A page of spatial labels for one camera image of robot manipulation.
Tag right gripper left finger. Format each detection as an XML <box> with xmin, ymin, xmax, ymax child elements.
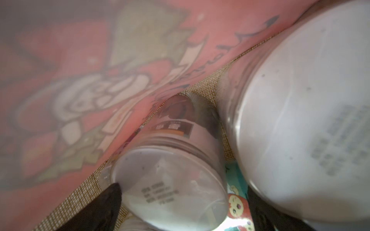
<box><xmin>59</xmin><ymin>183</ymin><xmax>122</xmax><ymax>231</ymax></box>

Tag red burlap canvas bag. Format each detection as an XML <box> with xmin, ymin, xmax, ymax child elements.
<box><xmin>0</xmin><ymin>0</ymin><xmax>370</xmax><ymax>231</ymax></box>

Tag wide jar white bottom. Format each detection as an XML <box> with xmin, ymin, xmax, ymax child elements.
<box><xmin>110</xmin><ymin>94</ymin><xmax>228</xmax><ymax>231</ymax></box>

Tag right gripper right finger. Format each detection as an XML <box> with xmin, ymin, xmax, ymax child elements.
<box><xmin>247</xmin><ymin>187</ymin><xmax>315</xmax><ymax>231</ymax></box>

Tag wide jar strawberry label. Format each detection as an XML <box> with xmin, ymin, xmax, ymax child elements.
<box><xmin>216</xmin><ymin>161</ymin><xmax>255</xmax><ymax>231</ymax></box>

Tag wide jar dark lid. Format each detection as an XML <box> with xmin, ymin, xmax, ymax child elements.
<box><xmin>217</xmin><ymin>1</ymin><xmax>370</xmax><ymax>222</ymax></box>

